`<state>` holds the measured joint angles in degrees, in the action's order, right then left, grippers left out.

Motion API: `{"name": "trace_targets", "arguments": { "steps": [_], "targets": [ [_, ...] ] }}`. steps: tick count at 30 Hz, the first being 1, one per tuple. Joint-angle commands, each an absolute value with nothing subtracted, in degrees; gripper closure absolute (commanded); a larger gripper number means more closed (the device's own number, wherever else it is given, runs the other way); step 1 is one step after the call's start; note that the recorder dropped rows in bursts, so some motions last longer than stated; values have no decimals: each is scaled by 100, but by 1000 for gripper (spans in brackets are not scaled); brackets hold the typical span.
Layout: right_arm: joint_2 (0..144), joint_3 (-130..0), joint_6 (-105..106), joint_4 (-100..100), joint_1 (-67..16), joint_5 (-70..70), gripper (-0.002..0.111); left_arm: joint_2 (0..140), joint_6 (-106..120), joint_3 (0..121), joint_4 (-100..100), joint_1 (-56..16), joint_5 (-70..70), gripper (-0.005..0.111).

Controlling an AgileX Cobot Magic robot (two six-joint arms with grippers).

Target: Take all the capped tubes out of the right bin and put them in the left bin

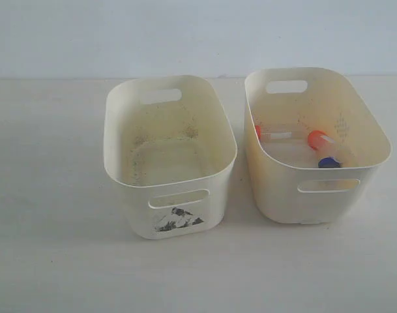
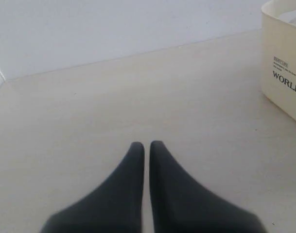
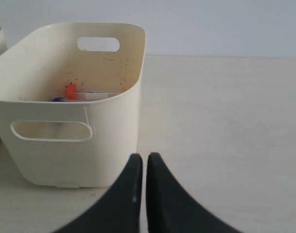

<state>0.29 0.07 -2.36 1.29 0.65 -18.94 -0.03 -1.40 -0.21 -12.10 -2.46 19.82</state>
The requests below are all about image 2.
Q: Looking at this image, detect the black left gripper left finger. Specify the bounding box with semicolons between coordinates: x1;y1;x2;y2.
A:
41;142;145;233

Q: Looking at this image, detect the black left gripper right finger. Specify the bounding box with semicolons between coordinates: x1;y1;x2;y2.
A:
149;141;266;233

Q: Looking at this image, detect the cream plastic bin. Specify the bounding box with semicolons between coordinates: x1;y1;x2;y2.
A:
261;0;296;121

